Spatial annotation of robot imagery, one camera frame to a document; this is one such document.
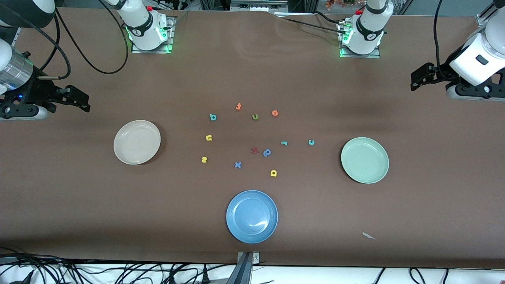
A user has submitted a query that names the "beige brown round plate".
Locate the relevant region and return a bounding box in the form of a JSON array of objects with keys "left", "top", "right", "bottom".
[{"left": 113, "top": 120, "right": 161, "bottom": 165}]

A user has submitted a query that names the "aluminium frame rail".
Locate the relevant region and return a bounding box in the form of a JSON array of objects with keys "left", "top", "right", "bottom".
[{"left": 475, "top": 6, "right": 494, "bottom": 26}]

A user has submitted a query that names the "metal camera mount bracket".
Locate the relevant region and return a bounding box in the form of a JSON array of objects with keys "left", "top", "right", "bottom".
[{"left": 227, "top": 251, "right": 260, "bottom": 284}]

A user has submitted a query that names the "black base cable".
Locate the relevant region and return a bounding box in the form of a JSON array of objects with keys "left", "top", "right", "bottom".
[{"left": 274, "top": 15, "right": 344, "bottom": 34}]

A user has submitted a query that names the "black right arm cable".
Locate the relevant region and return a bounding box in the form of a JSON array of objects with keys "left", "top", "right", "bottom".
[{"left": 24, "top": 0, "right": 130, "bottom": 79}]

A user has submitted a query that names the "light green round plate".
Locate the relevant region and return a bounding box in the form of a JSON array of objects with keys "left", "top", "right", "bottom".
[{"left": 341, "top": 137, "right": 390, "bottom": 185}]

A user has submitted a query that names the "black cable tangle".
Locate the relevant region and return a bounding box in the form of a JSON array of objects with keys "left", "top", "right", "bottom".
[{"left": 0, "top": 247, "right": 237, "bottom": 284}]

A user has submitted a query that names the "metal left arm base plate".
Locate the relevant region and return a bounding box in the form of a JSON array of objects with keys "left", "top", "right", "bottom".
[{"left": 339, "top": 22, "right": 382, "bottom": 59}]

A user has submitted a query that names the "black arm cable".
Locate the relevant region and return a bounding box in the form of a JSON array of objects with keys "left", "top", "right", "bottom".
[
  {"left": 24, "top": 0, "right": 130, "bottom": 79},
  {"left": 433, "top": 0, "right": 442, "bottom": 75}
]

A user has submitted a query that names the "grey metal box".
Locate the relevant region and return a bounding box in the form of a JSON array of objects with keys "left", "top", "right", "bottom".
[{"left": 231, "top": 0, "right": 288, "bottom": 11}]

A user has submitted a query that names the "blue round plate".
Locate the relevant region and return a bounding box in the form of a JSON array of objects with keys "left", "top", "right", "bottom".
[{"left": 226, "top": 190, "right": 279, "bottom": 244}]

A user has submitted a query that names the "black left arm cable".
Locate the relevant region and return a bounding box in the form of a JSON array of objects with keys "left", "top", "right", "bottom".
[{"left": 433, "top": 0, "right": 442, "bottom": 75}]

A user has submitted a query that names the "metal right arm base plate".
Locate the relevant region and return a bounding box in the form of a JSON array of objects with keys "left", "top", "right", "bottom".
[{"left": 131, "top": 17, "right": 175, "bottom": 54}]

